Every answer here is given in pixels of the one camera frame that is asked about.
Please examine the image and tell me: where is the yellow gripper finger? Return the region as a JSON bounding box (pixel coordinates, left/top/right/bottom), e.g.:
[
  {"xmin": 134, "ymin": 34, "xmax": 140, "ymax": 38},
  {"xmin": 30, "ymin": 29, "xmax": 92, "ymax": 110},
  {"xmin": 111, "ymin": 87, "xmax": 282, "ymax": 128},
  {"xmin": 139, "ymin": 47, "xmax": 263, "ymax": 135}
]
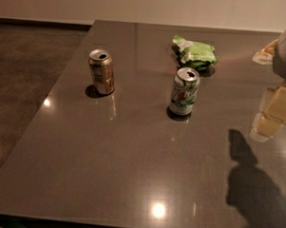
[{"xmin": 250, "ymin": 81, "xmax": 286, "ymax": 143}]

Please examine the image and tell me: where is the green white 7up can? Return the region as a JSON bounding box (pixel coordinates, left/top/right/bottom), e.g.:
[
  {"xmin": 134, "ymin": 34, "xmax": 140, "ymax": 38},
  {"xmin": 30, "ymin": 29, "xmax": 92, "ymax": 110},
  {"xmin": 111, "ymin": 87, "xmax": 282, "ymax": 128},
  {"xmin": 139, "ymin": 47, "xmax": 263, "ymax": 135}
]
[{"xmin": 169, "ymin": 67, "xmax": 200, "ymax": 116}]

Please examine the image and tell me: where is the gold brown soda can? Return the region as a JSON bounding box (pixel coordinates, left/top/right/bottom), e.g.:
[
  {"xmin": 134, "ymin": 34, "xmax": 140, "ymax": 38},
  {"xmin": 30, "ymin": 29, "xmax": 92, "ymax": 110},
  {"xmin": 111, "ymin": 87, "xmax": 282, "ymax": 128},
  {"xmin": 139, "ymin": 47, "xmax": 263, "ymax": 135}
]
[{"xmin": 88, "ymin": 49, "xmax": 115, "ymax": 95}]

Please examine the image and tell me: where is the orange white snack packet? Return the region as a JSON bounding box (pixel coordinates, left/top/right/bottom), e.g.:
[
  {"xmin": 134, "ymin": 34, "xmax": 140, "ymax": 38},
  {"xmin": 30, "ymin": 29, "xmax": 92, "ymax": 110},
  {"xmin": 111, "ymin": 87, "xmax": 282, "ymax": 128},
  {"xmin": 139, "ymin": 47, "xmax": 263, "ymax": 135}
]
[{"xmin": 252, "ymin": 39, "xmax": 278, "ymax": 66}]

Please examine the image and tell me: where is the green chip bag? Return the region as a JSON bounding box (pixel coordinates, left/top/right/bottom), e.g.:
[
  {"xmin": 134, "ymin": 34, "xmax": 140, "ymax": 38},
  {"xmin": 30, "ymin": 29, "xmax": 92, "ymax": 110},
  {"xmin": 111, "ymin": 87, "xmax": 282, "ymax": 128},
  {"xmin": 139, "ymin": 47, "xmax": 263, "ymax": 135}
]
[{"xmin": 173, "ymin": 35, "xmax": 218, "ymax": 72}]

